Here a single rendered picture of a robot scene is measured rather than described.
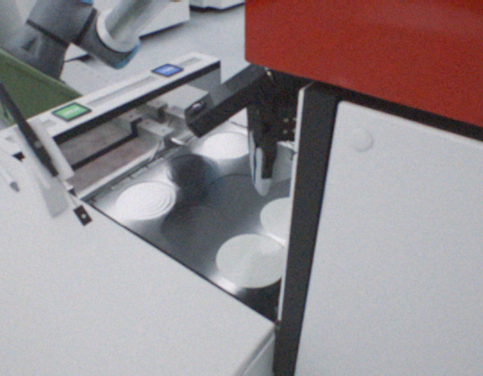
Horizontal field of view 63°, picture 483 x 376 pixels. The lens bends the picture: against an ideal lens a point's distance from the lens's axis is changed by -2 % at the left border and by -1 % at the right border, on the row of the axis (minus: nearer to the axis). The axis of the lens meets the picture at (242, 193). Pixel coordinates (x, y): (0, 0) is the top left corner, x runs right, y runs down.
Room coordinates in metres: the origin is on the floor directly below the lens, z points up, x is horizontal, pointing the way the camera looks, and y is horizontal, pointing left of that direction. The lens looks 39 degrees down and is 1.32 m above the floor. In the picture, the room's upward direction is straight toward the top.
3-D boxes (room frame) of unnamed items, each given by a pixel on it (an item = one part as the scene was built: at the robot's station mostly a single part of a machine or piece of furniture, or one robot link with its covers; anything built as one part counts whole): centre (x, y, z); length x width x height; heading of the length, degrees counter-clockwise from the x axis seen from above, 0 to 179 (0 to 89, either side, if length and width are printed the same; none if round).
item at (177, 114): (0.81, 0.13, 0.89); 0.08 x 0.03 x 0.03; 53
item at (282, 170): (0.44, -0.05, 1.01); 0.06 x 0.03 x 0.09; 104
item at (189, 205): (0.53, 0.01, 0.90); 0.34 x 0.34 x 0.01; 53
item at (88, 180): (0.68, 0.23, 0.87); 0.36 x 0.08 x 0.03; 143
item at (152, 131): (0.74, 0.18, 0.89); 0.08 x 0.03 x 0.03; 53
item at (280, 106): (0.46, -0.05, 1.11); 0.09 x 0.08 x 0.12; 104
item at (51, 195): (0.40, 0.24, 1.03); 0.06 x 0.04 x 0.13; 53
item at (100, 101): (0.81, 0.26, 0.89); 0.55 x 0.09 x 0.14; 143
